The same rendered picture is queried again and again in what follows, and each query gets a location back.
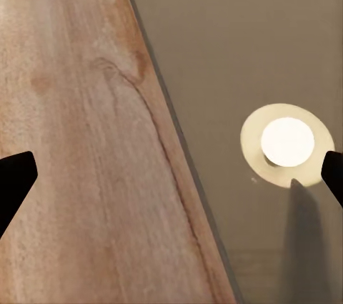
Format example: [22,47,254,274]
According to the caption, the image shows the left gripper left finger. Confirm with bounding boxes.
[0,151,39,239]

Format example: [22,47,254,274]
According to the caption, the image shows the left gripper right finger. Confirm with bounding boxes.
[321,150,343,207]

